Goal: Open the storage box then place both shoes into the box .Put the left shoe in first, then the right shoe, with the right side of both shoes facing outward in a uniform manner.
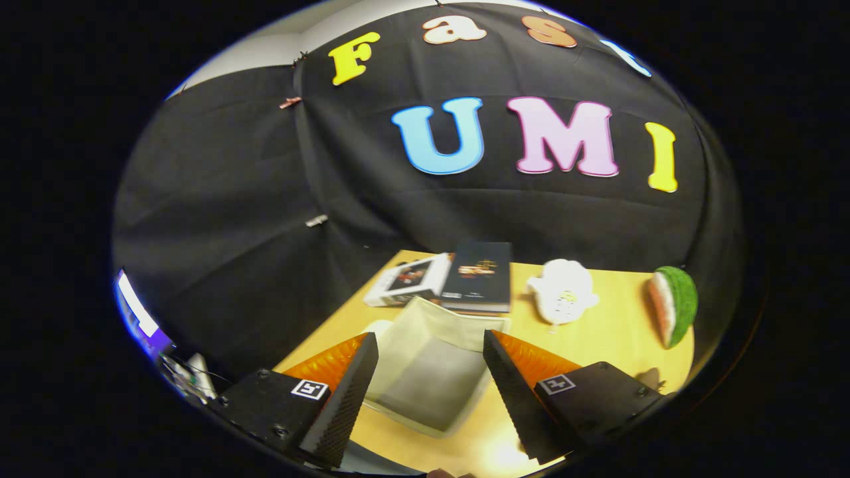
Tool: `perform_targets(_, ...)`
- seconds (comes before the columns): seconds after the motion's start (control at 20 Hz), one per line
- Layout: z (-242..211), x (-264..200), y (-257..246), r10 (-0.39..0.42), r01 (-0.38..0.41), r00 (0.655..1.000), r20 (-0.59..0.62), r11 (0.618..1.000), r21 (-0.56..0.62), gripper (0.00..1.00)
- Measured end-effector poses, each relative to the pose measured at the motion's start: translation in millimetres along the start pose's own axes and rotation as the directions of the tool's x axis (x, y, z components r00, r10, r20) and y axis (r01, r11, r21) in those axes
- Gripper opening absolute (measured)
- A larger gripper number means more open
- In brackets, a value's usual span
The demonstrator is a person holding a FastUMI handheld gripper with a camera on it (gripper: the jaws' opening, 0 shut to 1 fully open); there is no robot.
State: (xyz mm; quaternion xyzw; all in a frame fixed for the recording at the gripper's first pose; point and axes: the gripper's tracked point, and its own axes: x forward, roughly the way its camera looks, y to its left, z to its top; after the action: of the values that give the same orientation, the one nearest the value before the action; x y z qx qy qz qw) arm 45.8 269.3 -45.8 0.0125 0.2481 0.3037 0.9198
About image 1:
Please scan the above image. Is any bright screen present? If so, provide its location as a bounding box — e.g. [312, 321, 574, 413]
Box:
[116, 269, 175, 353]

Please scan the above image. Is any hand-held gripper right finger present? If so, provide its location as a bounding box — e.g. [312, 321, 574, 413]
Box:
[483, 329, 665, 465]

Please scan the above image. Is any grey fabric storage box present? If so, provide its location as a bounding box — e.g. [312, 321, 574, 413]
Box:
[362, 296, 512, 439]

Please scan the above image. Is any white plush toy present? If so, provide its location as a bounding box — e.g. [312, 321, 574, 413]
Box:
[527, 259, 600, 333]

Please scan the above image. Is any black backdrop cloth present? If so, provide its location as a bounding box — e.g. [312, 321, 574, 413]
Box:
[112, 0, 748, 399]

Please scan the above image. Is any white picture book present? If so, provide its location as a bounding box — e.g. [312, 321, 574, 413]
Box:
[363, 253, 452, 307]

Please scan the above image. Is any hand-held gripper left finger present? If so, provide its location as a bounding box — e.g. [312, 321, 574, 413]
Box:
[211, 332, 379, 469]

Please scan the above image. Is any black hardcover book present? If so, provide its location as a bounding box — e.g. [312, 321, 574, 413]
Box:
[440, 242, 513, 314]

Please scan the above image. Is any watermelon slice plush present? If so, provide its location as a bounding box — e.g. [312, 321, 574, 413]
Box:
[647, 266, 699, 349]

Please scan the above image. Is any white device with cables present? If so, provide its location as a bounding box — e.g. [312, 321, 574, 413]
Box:
[159, 352, 220, 402]

